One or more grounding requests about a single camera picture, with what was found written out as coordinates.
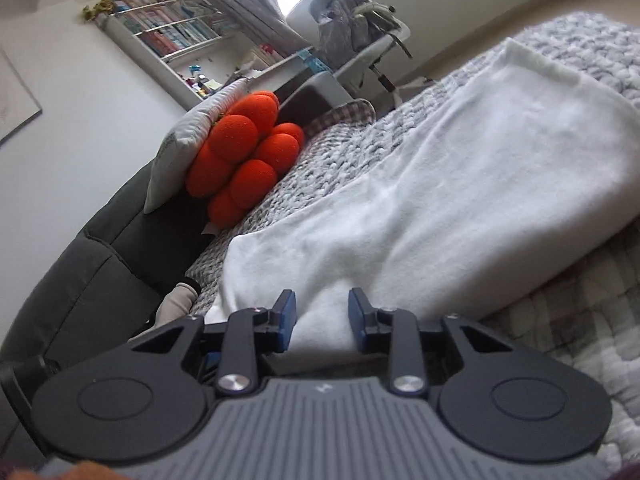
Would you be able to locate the grey storage box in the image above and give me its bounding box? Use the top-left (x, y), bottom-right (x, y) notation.
top-left (280, 72), bottom-right (361, 121)

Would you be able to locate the dark padded headboard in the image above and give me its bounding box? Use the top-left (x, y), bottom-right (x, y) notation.
top-left (0, 160), bottom-right (221, 461)

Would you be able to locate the brown checkered bed sheet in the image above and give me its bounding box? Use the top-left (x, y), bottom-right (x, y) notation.
top-left (305, 100), bottom-right (377, 137)

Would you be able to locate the white pillow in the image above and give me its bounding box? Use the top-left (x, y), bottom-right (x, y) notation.
top-left (144, 77), bottom-right (251, 215)

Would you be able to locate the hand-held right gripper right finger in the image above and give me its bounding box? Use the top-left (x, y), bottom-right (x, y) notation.
top-left (348, 287), bottom-right (521, 397)

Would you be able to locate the white bookshelf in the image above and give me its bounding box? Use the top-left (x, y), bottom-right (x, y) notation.
top-left (82, 0), bottom-right (301, 111)

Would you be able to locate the row of books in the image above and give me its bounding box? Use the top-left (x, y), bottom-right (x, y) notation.
top-left (112, 0), bottom-right (241, 58)

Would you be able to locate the white sweatshirt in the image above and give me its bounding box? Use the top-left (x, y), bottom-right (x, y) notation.
top-left (205, 37), bottom-right (640, 361)

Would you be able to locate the grey patterned bag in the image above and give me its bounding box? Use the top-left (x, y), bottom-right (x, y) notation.
top-left (317, 0), bottom-right (386, 68)

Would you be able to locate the grey checkered knit blanket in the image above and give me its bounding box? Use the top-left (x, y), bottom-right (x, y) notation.
top-left (187, 10), bottom-right (640, 480)

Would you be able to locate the dried flower bunch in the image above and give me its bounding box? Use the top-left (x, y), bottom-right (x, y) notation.
top-left (81, 0), bottom-right (121, 23)

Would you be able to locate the wall picture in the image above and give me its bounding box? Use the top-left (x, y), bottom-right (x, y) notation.
top-left (0, 45), bottom-right (43, 146)

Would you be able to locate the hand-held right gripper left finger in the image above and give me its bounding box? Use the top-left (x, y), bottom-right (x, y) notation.
top-left (127, 289), bottom-right (297, 397)

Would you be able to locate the orange pumpkin cushion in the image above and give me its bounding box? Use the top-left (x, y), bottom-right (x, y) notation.
top-left (185, 91), bottom-right (306, 228)

